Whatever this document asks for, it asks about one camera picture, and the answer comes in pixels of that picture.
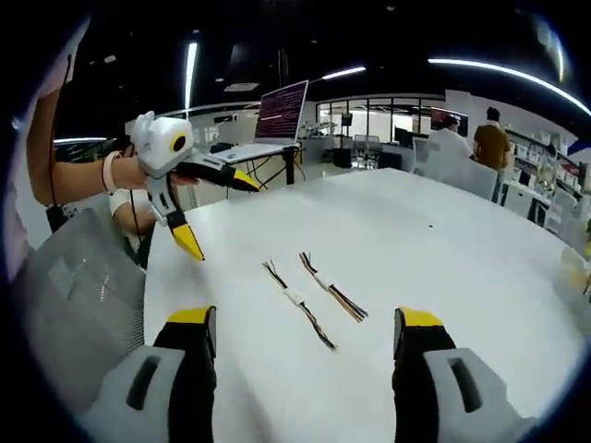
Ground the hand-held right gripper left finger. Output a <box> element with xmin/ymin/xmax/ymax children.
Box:
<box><xmin>80</xmin><ymin>305</ymin><xmax>218</xmax><ymax>443</ymax></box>

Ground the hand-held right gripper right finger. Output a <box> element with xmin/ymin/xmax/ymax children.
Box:
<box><xmin>392</xmin><ymin>306</ymin><xmax>539</xmax><ymax>443</ymax></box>

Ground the JST connector with many orange wires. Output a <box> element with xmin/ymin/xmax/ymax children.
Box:
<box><xmin>326</xmin><ymin>282</ymin><xmax>370</xmax><ymax>323</ymax></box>

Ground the JST connector with black-red wires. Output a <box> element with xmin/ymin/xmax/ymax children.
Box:
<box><xmin>295</xmin><ymin>294</ymin><xmax>339</xmax><ymax>351</ymax></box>

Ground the person's left hand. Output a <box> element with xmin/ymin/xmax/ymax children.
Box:
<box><xmin>110</xmin><ymin>155</ymin><xmax>156</xmax><ymax>238</ymax></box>

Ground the pink wristband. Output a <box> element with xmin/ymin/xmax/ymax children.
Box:
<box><xmin>102</xmin><ymin>152</ymin><xmax>117</xmax><ymax>193</ymax></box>

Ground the folding table with black legs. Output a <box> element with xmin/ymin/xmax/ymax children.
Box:
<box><xmin>210</xmin><ymin>142</ymin><xmax>307</xmax><ymax>186</ymax></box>

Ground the narrow ceiling light strip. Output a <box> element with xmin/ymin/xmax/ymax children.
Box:
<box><xmin>184</xmin><ymin>42</ymin><xmax>199</xmax><ymax>111</ymax></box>

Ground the open laptop with red-lit screen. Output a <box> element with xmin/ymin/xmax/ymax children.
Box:
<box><xmin>210</xmin><ymin>79</ymin><xmax>310</xmax><ymax>162</ymax></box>

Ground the black clip-on device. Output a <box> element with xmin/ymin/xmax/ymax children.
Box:
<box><xmin>45</xmin><ymin>204</ymin><xmax>71</xmax><ymax>233</ymax></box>

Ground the person's white shirt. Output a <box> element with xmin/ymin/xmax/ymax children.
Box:
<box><xmin>0</xmin><ymin>18</ymin><xmax>91</xmax><ymax>283</ymax></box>

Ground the grey mesh chair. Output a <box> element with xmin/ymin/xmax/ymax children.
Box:
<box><xmin>13</xmin><ymin>206</ymin><xmax>150</xmax><ymax>403</ymax></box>

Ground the short ceiling light strip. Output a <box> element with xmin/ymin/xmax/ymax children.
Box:
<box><xmin>320</xmin><ymin>66</ymin><xmax>368</xmax><ymax>81</ymax></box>

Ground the white office chair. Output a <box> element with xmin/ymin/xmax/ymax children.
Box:
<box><xmin>412</xmin><ymin>137</ymin><xmax>501</xmax><ymax>203</ymax></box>

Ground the shelving with white boxes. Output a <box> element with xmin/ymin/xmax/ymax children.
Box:
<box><xmin>504</xmin><ymin>127</ymin><xmax>584</xmax><ymax>233</ymax></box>

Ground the long curved ceiling light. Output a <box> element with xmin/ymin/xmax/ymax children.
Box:
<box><xmin>428</xmin><ymin>56</ymin><xmax>591</xmax><ymax>117</ymax></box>

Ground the wall screen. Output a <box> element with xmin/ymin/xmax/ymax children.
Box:
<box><xmin>428</xmin><ymin>106</ymin><xmax>468</xmax><ymax>131</ymax></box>

